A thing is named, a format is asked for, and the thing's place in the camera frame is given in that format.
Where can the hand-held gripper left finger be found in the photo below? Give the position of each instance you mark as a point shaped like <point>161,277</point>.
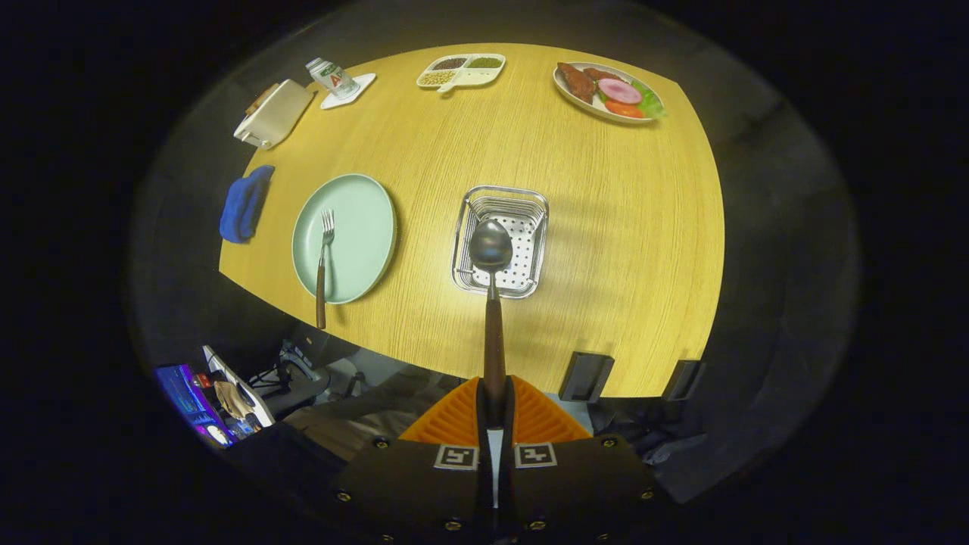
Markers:
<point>424,492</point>

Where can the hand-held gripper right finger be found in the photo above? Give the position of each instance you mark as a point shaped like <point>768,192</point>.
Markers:
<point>575,492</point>

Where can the person's beige trousers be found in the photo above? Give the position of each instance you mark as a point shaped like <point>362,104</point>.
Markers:
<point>356,424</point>

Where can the black office chair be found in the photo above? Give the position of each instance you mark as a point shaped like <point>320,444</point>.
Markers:
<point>299,371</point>

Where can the white-backed monitor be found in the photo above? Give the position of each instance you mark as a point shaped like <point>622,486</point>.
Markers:
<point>253,401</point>

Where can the lit computer monitor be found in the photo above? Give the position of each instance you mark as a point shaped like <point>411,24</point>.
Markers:
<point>185,397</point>

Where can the pale green plate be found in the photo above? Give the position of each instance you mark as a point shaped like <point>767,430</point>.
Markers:
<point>363,235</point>

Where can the blue folded cloth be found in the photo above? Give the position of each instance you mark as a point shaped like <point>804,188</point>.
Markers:
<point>244,204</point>

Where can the white plate of food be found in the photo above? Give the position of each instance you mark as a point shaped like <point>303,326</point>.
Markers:
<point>606,92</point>

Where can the white toaster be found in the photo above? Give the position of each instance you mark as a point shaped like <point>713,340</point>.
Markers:
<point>276,113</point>

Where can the white square coaster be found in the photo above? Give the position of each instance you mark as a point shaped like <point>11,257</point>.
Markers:
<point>362,85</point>

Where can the white divided bean dish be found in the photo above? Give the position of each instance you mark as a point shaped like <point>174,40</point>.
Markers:
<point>460,70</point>

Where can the small white drink bottle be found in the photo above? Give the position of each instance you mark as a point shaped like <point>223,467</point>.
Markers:
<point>333,77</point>

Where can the toast slices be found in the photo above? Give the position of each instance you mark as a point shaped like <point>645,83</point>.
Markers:
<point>262,98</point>

